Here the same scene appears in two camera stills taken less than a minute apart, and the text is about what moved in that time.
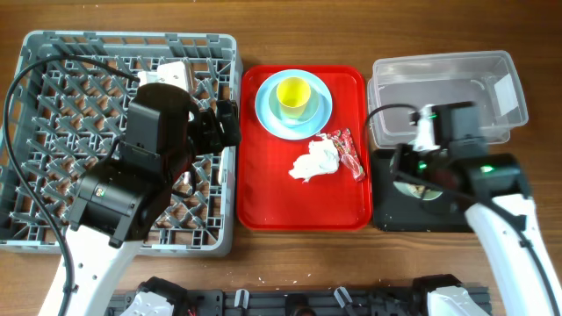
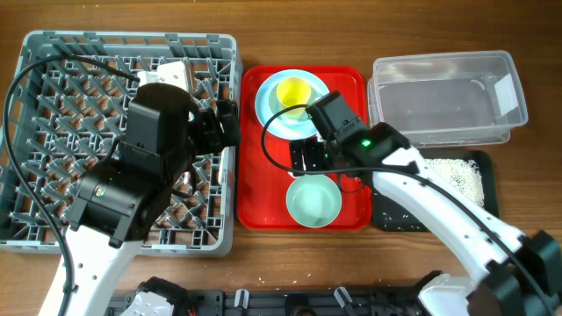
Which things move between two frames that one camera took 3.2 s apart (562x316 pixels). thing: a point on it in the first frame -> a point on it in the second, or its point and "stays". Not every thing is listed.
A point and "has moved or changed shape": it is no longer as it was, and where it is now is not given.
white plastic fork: [186, 177] stays
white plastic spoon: [223, 174] stays
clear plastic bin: [486, 78] stays
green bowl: [421, 192] has moved or changed shape
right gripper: [398, 156] -> [312, 154]
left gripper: [213, 141] stays
